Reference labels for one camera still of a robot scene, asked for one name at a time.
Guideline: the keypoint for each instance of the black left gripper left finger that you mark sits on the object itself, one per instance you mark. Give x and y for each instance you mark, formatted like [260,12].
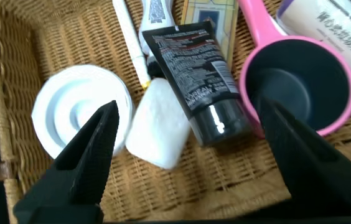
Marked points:
[85,168]

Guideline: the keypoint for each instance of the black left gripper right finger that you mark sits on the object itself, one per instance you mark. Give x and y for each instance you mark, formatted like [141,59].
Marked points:
[312,168]

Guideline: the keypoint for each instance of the white round ridged disc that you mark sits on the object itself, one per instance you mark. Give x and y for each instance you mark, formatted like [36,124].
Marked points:
[60,102]

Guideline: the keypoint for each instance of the black printed squeeze tube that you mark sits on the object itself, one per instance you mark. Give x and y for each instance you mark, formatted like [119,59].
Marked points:
[194,71]

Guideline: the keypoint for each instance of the wicker basket with household items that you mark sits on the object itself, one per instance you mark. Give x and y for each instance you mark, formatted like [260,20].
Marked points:
[225,186]

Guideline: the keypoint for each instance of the white soap block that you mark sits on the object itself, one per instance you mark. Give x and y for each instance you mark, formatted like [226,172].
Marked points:
[160,133]

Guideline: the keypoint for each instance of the pink cup dark inside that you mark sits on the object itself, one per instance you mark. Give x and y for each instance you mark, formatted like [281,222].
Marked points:
[334,62]

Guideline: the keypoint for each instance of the white pen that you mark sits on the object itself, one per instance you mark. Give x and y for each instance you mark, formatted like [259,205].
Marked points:
[132,40]

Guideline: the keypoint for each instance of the white purple bag roll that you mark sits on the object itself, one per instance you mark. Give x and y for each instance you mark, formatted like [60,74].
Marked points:
[334,31]

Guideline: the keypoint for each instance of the small printed cardboard box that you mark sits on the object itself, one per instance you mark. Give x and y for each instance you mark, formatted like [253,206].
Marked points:
[222,18]

